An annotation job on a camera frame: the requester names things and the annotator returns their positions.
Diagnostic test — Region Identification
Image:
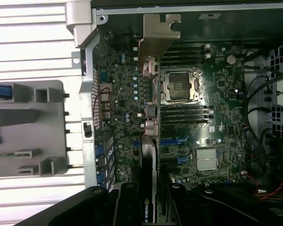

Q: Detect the silver chipset heatsink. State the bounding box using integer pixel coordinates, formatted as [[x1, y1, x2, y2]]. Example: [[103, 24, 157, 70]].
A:
[[196, 148, 218, 170]]

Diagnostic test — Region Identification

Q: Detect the long blue expansion slot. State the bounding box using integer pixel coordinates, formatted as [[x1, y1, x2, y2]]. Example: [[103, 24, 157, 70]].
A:
[[159, 137, 190, 145]]

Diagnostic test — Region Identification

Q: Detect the green motherboard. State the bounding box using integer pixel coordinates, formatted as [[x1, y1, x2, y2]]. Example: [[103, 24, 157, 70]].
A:
[[94, 35, 248, 189]]

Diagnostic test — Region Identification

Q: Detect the open black PC case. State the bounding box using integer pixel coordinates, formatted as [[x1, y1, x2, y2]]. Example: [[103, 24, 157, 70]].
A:
[[65, 0, 283, 226]]

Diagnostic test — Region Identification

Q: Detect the grey parts rack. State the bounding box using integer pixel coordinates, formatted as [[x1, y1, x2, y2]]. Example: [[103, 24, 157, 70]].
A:
[[0, 80, 67, 177]]

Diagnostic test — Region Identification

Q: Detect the CPU socket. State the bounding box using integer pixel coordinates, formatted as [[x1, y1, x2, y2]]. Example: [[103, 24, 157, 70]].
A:
[[161, 68, 200, 104]]

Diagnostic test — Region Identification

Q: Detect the hard disk with blue caddy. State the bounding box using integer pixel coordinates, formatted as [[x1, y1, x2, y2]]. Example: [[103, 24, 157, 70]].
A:
[[0, 81, 14, 102]]

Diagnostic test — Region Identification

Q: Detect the silver perforated drive cage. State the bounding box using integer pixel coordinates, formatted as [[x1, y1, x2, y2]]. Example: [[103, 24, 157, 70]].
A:
[[264, 42, 283, 139]]

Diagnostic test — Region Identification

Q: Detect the grey expansion card retainer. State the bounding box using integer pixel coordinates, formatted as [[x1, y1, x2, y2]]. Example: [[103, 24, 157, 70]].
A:
[[65, 0, 100, 49]]

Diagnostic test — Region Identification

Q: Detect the red wire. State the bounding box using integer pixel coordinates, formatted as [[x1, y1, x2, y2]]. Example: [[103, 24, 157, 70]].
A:
[[256, 178, 283, 202]]

